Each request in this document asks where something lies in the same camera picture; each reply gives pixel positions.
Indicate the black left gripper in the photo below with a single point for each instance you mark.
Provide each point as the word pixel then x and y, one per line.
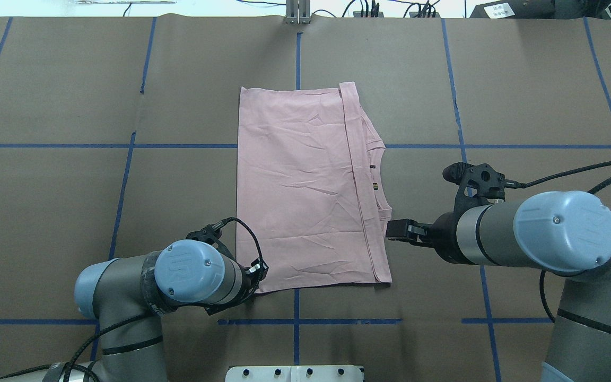
pixel 247 291

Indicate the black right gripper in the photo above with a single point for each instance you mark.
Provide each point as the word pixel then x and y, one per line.
pixel 443 231

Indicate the pink Snoopy t-shirt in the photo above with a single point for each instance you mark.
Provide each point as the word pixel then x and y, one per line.
pixel 309 186

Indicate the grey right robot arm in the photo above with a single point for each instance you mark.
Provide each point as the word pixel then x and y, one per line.
pixel 564 233

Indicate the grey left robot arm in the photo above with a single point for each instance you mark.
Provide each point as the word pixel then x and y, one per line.
pixel 129 296

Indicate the blue tape grid lines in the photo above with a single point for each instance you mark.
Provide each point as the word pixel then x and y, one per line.
pixel 117 137

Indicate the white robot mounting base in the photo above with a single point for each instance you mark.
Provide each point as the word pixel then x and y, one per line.
pixel 333 372

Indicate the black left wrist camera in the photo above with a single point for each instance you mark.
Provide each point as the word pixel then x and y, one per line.
pixel 211 235

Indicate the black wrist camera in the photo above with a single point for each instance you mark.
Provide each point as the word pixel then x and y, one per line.
pixel 478 185
pixel 211 235

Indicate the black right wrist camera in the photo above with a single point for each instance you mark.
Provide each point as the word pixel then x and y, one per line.
pixel 478 185

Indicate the aluminium frame post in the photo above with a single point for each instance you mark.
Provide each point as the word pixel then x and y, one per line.
pixel 297 12

